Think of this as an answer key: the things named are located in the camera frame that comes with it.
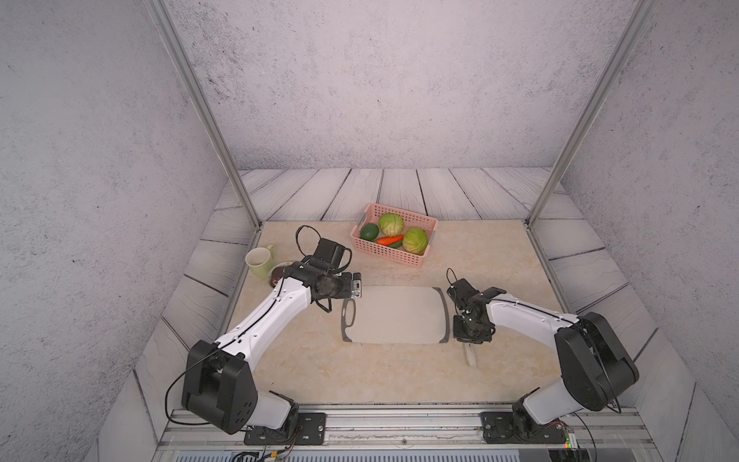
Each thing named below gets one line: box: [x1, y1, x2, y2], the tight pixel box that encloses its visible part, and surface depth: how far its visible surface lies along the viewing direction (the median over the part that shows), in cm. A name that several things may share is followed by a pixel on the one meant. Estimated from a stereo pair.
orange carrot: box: [376, 234, 405, 247], surface depth 113 cm
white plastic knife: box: [463, 342, 477, 368], surface depth 86 cm
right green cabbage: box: [402, 227, 429, 256], surface depth 108 cm
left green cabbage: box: [378, 212, 406, 237], surface depth 113 cm
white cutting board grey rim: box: [340, 285, 451, 345], surface depth 96 cm
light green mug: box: [245, 244, 274, 282], surface depth 101 cm
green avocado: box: [359, 223, 381, 242], surface depth 116 cm
